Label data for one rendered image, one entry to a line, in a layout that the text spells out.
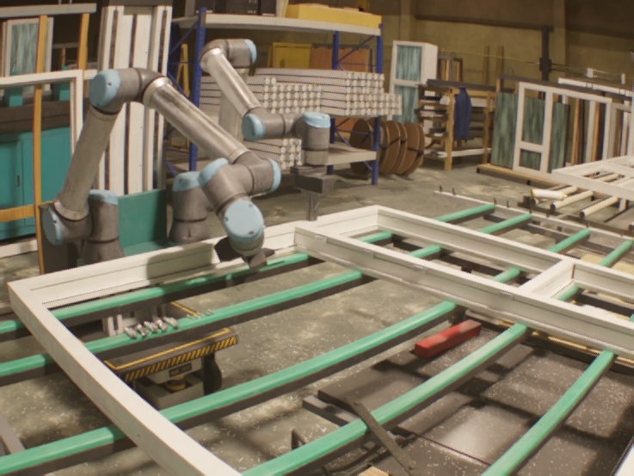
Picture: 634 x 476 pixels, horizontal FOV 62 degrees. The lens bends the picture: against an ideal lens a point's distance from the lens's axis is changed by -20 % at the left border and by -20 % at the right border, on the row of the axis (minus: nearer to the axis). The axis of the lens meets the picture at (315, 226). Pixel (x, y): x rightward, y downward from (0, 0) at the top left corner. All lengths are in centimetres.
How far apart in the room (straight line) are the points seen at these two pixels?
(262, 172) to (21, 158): 384
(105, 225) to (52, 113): 304
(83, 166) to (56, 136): 330
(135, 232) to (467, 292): 144
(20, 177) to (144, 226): 280
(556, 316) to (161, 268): 109
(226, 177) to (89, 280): 47
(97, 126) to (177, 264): 52
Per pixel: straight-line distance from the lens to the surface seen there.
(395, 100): 704
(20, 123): 520
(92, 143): 201
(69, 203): 218
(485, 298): 168
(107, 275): 170
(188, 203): 259
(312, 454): 104
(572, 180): 413
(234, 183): 154
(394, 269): 184
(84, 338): 272
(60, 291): 165
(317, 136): 207
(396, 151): 809
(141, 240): 265
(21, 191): 531
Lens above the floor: 148
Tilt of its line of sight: 15 degrees down
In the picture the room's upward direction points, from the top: 3 degrees clockwise
